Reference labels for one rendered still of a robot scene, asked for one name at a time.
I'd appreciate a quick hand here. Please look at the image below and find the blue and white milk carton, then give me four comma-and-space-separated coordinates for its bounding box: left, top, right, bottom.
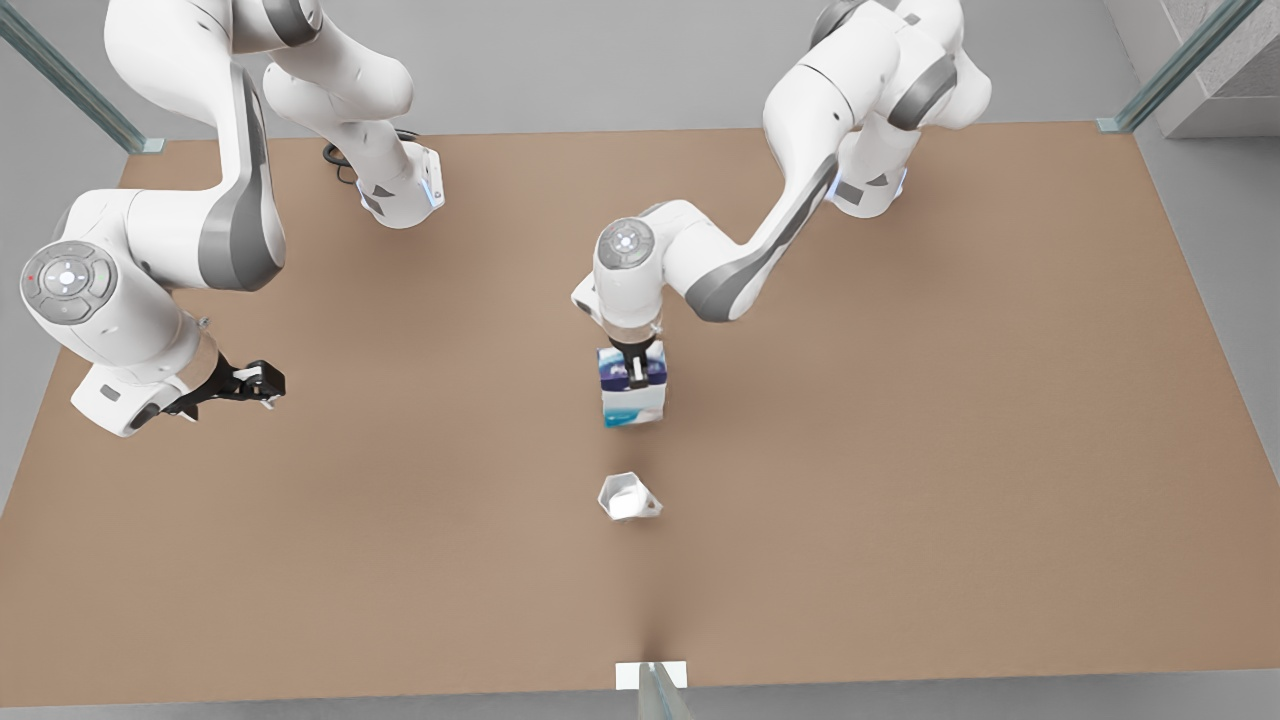
597, 340, 669, 430

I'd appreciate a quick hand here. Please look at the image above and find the silver frame post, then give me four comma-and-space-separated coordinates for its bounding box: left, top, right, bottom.
614, 660, 695, 720
0, 0, 166, 156
1096, 0, 1267, 135

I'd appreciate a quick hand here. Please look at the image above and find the black cable loop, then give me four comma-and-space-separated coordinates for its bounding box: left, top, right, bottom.
321, 128, 422, 187

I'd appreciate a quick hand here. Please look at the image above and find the white cup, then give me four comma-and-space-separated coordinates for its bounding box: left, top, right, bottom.
597, 471, 664, 523

